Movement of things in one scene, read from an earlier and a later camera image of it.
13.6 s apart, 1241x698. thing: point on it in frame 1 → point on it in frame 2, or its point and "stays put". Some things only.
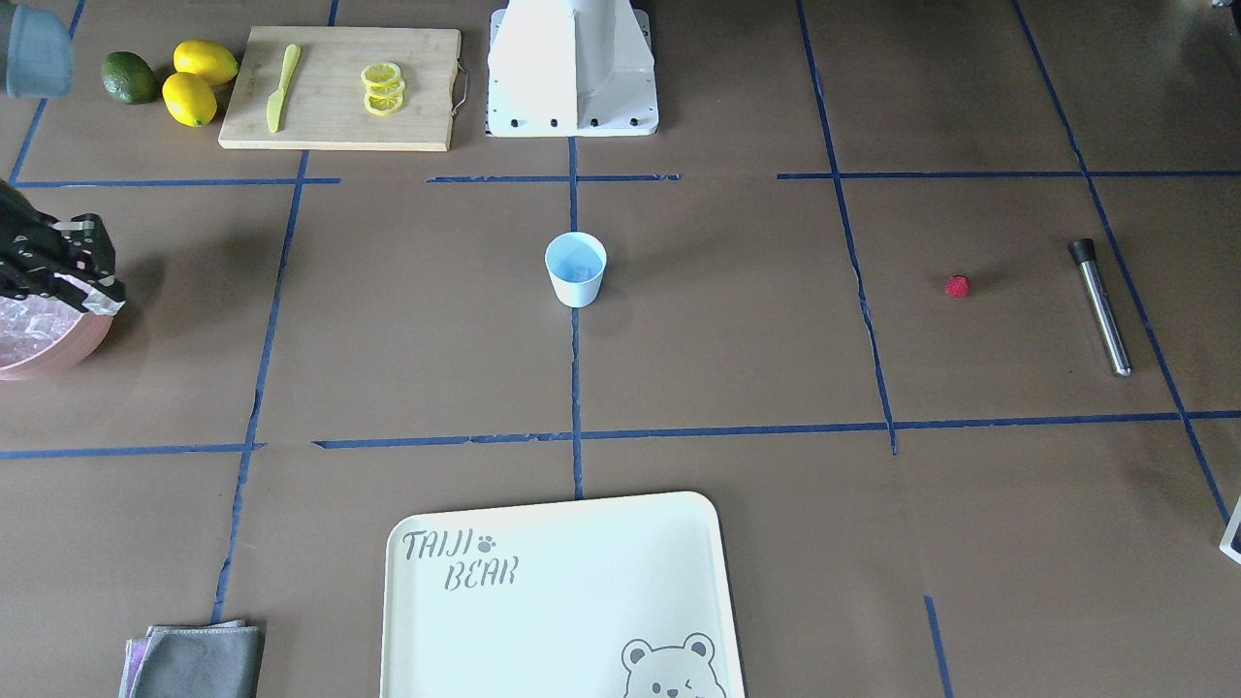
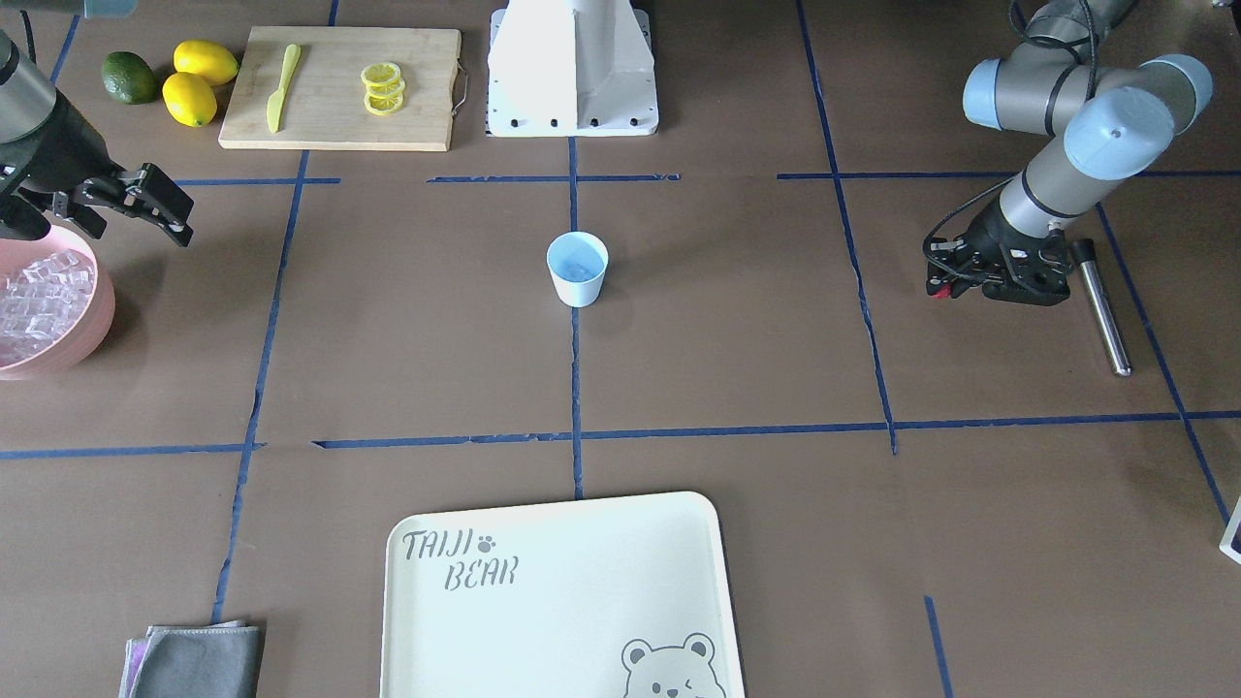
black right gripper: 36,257 → 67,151
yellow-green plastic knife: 275,99 stays put
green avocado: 129,78 stays put
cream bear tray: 627,597 stays put
